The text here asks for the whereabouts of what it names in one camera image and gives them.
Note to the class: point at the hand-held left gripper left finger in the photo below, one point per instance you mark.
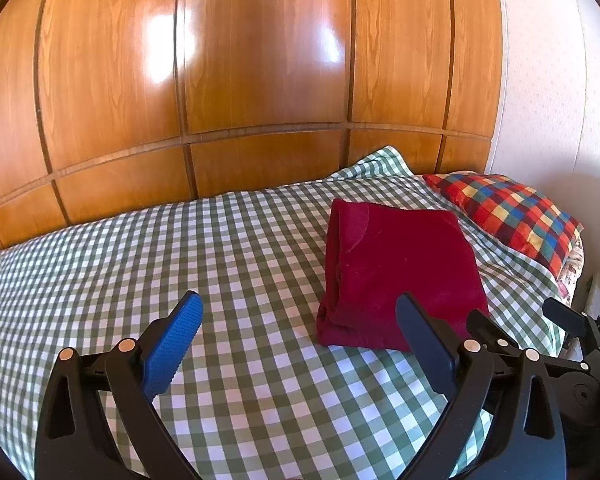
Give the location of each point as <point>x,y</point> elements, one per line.
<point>172,345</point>

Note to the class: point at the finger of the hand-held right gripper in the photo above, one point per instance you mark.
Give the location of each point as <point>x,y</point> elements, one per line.
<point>565,312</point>
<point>482,325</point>

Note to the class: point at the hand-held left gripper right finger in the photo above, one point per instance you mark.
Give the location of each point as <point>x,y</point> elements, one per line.
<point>425,340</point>

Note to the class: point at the dark red fleece garment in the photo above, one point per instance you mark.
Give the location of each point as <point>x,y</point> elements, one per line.
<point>405,260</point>

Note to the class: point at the floral mattress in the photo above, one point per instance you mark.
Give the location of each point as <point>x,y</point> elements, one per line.
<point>570,272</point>

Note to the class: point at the multicolour plaid pillow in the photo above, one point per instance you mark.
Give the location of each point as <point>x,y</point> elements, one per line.
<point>510,210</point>

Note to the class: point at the green checked bed sheet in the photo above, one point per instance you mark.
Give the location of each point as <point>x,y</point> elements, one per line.
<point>230,240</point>

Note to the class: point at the wooden headboard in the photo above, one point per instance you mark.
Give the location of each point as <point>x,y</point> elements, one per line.
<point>255,60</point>

